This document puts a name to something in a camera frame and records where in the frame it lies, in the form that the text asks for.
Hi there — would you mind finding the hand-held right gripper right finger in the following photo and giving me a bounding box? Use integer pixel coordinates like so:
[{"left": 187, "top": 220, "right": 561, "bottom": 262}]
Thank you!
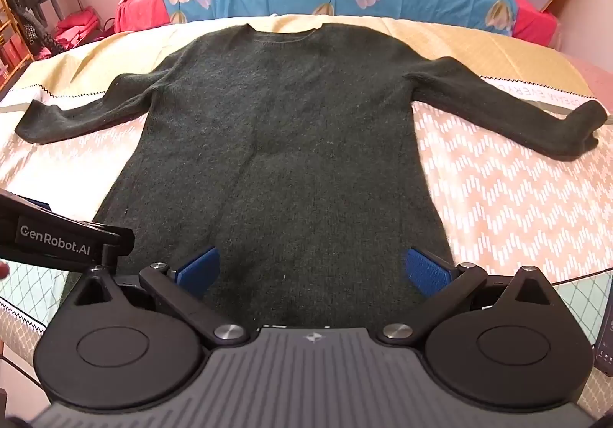
[{"left": 378, "top": 247, "right": 559, "bottom": 344}]

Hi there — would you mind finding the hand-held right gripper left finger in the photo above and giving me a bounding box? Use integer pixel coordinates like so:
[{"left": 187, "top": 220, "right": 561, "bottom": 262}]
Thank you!
[{"left": 72, "top": 246, "right": 250, "bottom": 345}]

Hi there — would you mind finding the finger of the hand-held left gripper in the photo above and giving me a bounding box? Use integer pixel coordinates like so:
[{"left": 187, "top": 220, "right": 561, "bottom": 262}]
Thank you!
[{"left": 93, "top": 224, "right": 136, "bottom": 272}]

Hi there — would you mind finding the dark green knit sweater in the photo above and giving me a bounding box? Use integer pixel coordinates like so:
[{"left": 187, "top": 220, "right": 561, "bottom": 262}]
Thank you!
[{"left": 14, "top": 23, "right": 608, "bottom": 329}]

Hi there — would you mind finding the red clothes pile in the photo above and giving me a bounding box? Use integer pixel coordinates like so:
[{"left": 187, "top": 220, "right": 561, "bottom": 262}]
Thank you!
[{"left": 52, "top": 9, "right": 118, "bottom": 48}]

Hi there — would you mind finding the yellow pink patterned bedspread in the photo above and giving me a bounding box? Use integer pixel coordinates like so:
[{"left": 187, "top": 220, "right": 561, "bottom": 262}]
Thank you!
[{"left": 0, "top": 15, "right": 613, "bottom": 410}]

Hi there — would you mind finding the black device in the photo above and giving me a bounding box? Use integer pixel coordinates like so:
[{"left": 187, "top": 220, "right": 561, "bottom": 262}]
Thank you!
[{"left": 593, "top": 284, "right": 613, "bottom": 374}]

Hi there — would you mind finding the wooden shelf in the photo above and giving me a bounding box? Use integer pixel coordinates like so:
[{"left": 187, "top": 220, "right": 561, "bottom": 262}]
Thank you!
[{"left": 0, "top": 0, "right": 36, "bottom": 79}]

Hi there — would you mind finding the black cable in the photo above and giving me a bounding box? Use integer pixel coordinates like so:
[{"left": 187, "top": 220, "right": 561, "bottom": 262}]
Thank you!
[{"left": 551, "top": 265, "right": 613, "bottom": 287}]

